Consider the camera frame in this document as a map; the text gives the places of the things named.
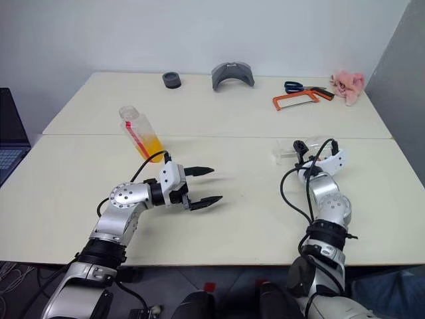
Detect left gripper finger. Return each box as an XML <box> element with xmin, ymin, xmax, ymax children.
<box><xmin>184</xmin><ymin>165</ymin><xmax>215</xmax><ymax>177</ymax></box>
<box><xmin>189</xmin><ymin>195</ymin><xmax>223</xmax><ymax>212</ymax></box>

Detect dark rounded shape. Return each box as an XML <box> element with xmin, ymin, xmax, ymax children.
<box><xmin>258</xmin><ymin>282</ymin><xmax>299</xmax><ymax>319</ymax></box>
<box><xmin>179</xmin><ymin>290</ymin><xmax>216</xmax><ymax>319</ymax></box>

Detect person's blue jeans leg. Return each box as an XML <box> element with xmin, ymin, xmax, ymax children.
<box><xmin>350</xmin><ymin>268</ymin><xmax>425</xmax><ymax>319</ymax></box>

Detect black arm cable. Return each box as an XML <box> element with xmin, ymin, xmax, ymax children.
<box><xmin>280</xmin><ymin>138</ymin><xmax>359</xmax><ymax>300</ymax></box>
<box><xmin>96</xmin><ymin>150</ymin><xmax>172</xmax><ymax>217</ymax></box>

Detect pink cloth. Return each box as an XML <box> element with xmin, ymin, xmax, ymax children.
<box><xmin>329</xmin><ymin>69</ymin><xmax>366</xmax><ymax>107</ymax></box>

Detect black round tape roll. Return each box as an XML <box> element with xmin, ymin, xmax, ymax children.
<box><xmin>162</xmin><ymin>71</ymin><xmax>183</xmax><ymax>90</ymax></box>

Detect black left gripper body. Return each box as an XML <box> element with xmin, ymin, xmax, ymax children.
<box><xmin>177</xmin><ymin>165</ymin><xmax>193</xmax><ymax>212</ymax></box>

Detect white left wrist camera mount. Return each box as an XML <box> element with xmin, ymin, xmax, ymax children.
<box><xmin>158</xmin><ymin>161</ymin><xmax>187</xmax><ymax>209</ymax></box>

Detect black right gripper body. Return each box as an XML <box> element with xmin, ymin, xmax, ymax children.
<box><xmin>295</xmin><ymin>154</ymin><xmax>321</xmax><ymax>172</ymax></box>

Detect dark laptop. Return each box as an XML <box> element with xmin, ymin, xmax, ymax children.
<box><xmin>0</xmin><ymin>87</ymin><xmax>31</xmax><ymax>187</ymax></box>

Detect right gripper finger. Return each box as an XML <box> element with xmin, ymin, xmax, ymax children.
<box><xmin>293</xmin><ymin>139</ymin><xmax>308</xmax><ymax>165</ymax></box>

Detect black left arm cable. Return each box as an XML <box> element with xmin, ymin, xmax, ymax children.
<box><xmin>96</xmin><ymin>150</ymin><xmax>172</xmax><ymax>217</ymax></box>

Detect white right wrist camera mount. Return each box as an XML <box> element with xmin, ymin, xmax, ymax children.
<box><xmin>298</xmin><ymin>148</ymin><xmax>348</xmax><ymax>180</ymax></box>

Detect white floor cables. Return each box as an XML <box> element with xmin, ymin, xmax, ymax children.
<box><xmin>0</xmin><ymin>262</ymin><xmax>36</xmax><ymax>300</ymax></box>

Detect blue handled scissors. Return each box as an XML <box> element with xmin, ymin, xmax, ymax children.
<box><xmin>284</xmin><ymin>80</ymin><xmax>328</xmax><ymax>94</ymax></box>

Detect orange hacksaw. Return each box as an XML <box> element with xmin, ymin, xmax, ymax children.
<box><xmin>272</xmin><ymin>88</ymin><xmax>335</xmax><ymax>112</ymax></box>

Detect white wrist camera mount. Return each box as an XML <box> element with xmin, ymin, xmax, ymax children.
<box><xmin>158</xmin><ymin>161</ymin><xmax>187</xmax><ymax>209</ymax></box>
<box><xmin>298</xmin><ymin>148</ymin><xmax>348</xmax><ymax>180</ymax></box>

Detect clear wine glass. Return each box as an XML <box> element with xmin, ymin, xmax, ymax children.
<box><xmin>274</xmin><ymin>135</ymin><xmax>335</xmax><ymax>167</ymax></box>

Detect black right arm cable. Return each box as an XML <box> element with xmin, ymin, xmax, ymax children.
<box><xmin>280</xmin><ymin>138</ymin><xmax>359</xmax><ymax>300</ymax></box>

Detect bottle with orange liquid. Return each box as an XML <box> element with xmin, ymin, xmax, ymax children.
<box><xmin>118</xmin><ymin>105</ymin><xmax>166</xmax><ymax>164</ymax></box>

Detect black floor device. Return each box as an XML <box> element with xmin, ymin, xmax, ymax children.
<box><xmin>127</xmin><ymin>304</ymin><xmax>165</xmax><ymax>319</ymax></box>

